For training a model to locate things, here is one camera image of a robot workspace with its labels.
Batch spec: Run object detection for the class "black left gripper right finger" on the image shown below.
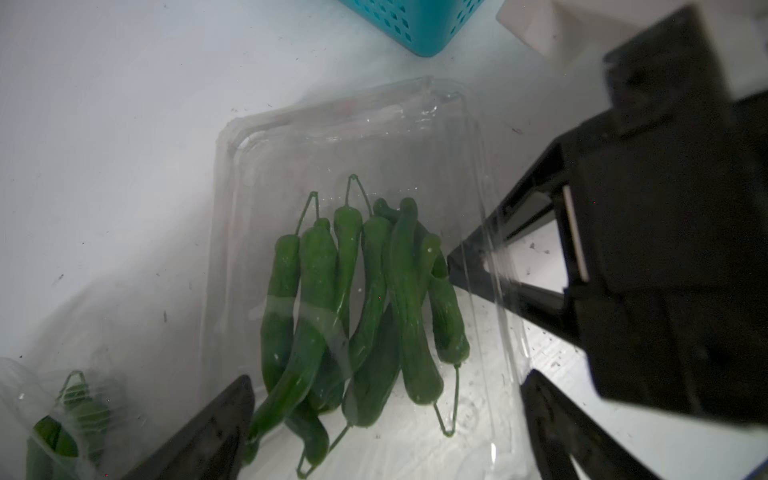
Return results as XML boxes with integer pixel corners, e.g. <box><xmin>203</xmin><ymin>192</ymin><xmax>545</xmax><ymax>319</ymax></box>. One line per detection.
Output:
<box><xmin>520</xmin><ymin>370</ymin><xmax>656</xmax><ymax>479</ymax></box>

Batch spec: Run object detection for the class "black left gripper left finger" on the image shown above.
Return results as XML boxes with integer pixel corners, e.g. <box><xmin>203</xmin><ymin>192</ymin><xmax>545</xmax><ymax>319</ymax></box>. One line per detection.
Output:
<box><xmin>125</xmin><ymin>375</ymin><xmax>255</xmax><ymax>479</ymax></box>

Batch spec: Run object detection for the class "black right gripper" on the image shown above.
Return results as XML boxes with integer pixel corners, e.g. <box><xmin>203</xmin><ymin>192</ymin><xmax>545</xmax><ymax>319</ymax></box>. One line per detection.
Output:
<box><xmin>448</xmin><ymin>6</ymin><xmax>767</xmax><ymax>423</ymax></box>

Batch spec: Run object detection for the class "green pepper bunch container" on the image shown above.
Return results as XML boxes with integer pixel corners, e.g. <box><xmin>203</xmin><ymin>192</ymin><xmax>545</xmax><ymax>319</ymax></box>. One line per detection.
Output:
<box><xmin>243</xmin><ymin>192</ymin><xmax>470</xmax><ymax>479</ymax></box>
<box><xmin>25</xmin><ymin>370</ymin><xmax>112</xmax><ymax>479</ymax></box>

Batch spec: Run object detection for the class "clear clamshell container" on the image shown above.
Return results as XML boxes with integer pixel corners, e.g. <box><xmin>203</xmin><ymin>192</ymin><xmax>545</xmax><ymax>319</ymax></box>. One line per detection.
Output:
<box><xmin>1</xmin><ymin>358</ymin><xmax>141</xmax><ymax>479</ymax></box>
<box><xmin>200</xmin><ymin>74</ymin><xmax>541</xmax><ymax>480</ymax></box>

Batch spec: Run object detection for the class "teal plastic basket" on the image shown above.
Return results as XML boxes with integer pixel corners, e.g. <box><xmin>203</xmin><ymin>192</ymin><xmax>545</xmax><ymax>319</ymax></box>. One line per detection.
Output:
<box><xmin>341</xmin><ymin>0</ymin><xmax>484</xmax><ymax>57</ymax></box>

